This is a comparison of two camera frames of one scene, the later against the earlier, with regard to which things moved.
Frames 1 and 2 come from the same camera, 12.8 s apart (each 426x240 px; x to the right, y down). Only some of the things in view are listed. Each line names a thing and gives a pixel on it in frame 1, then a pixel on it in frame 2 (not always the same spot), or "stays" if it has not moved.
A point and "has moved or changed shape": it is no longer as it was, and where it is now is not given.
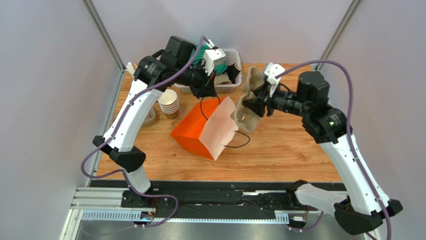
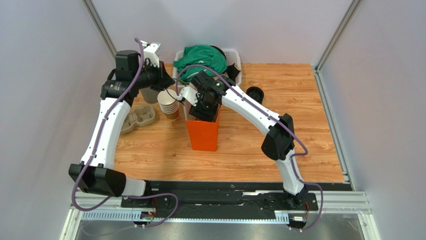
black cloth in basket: [232, 71] stays
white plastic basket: [232, 57] stays
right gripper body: [266, 102] → [204, 111]
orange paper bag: [210, 127] has moved or changed shape
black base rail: [223, 196] stays
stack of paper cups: [169, 103] stays
